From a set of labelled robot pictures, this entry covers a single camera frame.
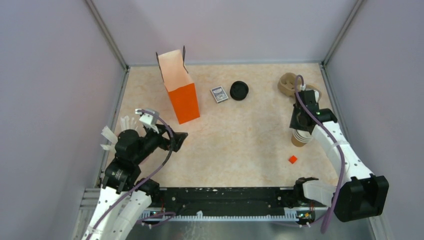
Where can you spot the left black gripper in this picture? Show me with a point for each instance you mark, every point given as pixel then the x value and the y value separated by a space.
pixel 165 142

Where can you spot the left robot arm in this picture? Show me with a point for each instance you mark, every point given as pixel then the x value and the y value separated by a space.
pixel 123 197

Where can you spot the white plastic stirrers bundle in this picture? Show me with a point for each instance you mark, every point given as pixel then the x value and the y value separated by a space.
pixel 125 123

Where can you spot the small red cube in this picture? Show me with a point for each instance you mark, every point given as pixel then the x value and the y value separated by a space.
pixel 292 159

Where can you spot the brown pulp cup carrier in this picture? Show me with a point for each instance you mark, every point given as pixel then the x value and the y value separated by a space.
pixel 286 84

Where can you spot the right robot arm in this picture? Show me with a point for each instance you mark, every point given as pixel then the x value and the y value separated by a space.
pixel 359 193

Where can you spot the orange paper bag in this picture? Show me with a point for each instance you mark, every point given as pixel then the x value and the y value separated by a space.
pixel 179 85

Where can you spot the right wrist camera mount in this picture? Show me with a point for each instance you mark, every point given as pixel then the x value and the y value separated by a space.
pixel 317 92

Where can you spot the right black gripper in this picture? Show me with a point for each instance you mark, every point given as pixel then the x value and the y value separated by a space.
pixel 294 123

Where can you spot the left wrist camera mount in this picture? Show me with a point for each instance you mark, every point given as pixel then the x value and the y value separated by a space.
pixel 148 119

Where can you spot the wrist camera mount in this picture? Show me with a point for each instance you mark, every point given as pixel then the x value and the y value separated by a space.
pixel 148 119
pixel 317 92

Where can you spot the stack of black lids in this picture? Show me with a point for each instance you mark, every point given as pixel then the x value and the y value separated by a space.
pixel 239 90

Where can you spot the playing card box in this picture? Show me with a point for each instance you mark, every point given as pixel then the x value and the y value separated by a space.
pixel 219 94

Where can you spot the stack of brown paper cups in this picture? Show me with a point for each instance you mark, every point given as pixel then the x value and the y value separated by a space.
pixel 300 138

